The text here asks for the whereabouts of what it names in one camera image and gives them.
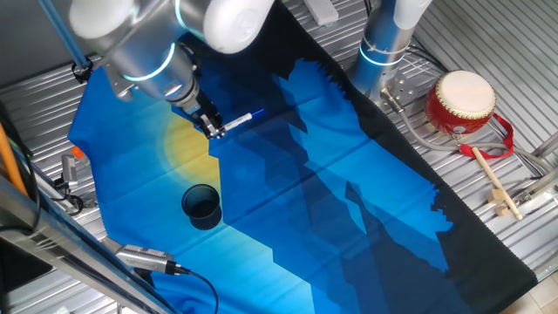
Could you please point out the orange pole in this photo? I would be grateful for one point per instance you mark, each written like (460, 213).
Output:
(9, 161)

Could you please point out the silver camera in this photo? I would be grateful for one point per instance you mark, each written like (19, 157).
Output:
(144, 258)

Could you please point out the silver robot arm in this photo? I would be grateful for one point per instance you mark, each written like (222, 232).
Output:
(144, 56)

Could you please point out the small wooden block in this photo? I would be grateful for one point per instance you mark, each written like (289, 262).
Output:
(502, 211)
(495, 196)

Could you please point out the small grey camera orange button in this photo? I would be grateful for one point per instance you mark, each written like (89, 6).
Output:
(69, 172)

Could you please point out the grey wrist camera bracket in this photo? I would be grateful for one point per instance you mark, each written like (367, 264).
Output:
(120, 89)

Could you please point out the white pen with blue cap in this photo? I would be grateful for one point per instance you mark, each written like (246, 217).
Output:
(239, 121)

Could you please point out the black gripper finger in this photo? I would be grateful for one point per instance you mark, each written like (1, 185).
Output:
(221, 130)
(208, 127)

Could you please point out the wooden drumstick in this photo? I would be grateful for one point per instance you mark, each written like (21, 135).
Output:
(494, 179)

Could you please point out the dark blue cup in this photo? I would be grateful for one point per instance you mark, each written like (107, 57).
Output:
(202, 209)

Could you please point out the blue pole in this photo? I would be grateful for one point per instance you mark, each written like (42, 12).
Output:
(61, 30)

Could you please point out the blue mountain print cloth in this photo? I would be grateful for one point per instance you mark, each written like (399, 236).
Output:
(305, 174)

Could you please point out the aluminium camera mount bar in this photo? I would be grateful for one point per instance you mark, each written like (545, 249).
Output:
(89, 202)

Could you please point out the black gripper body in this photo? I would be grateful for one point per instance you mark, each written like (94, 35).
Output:
(208, 112)

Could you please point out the aluminium frame bar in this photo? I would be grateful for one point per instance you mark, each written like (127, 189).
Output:
(538, 185)
(65, 255)

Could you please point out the black pole clamp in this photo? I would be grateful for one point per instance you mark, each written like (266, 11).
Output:
(82, 72)

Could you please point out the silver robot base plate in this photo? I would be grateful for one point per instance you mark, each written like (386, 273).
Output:
(403, 89)

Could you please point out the red drum with white skin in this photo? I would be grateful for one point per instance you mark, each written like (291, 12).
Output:
(460, 104)

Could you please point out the orange capped tube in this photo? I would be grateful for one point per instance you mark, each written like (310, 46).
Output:
(78, 152)

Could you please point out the white power strip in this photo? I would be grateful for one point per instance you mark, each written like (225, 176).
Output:
(322, 9)

